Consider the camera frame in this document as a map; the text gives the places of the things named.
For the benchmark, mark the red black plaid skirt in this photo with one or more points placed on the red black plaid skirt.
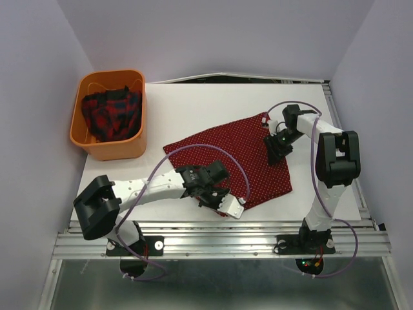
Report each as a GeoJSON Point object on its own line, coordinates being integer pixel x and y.
{"type": "Point", "coordinates": [113, 115]}

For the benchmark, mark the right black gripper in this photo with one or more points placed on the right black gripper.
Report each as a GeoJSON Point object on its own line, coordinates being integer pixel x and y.
{"type": "Point", "coordinates": [275, 154]}

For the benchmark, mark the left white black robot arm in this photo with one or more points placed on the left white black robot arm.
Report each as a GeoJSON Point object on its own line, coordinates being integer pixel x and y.
{"type": "Point", "coordinates": [100, 204]}

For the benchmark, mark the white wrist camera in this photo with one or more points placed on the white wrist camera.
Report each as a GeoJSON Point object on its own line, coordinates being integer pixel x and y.
{"type": "Point", "coordinates": [232, 206]}
{"type": "Point", "coordinates": [271, 125]}

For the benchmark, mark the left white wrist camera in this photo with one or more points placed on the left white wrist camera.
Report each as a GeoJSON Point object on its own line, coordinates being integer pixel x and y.
{"type": "Point", "coordinates": [232, 206]}

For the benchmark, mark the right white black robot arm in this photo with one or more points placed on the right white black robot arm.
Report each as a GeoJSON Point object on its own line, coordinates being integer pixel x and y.
{"type": "Point", "coordinates": [334, 165]}

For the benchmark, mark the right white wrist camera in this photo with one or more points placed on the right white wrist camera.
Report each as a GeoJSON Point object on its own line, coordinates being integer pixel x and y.
{"type": "Point", "coordinates": [271, 125]}

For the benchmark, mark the aluminium front rail frame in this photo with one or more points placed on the aluminium front rail frame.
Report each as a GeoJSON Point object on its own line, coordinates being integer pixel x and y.
{"type": "Point", "coordinates": [223, 240]}

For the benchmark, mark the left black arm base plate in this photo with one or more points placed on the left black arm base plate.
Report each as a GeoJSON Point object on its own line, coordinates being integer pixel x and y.
{"type": "Point", "coordinates": [150, 246]}

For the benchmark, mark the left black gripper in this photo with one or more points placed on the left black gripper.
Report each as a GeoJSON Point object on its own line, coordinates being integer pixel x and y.
{"type": "Point", "coordinates": [222, 193]}

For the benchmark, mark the orange plastic bin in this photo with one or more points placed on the orange plastic bin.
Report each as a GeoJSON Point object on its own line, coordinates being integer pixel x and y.
{"type": "Point", "coordinates": [79, 133]}

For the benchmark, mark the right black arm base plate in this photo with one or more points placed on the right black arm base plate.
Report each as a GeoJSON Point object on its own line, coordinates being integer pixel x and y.
{"type": "Point", "coordinates": [294, 244]}

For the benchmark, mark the red polka dot skirt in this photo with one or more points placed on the red polka dot skirt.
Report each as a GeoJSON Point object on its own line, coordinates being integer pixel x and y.
{"type": "Point", "coordinates": [239, 145]}

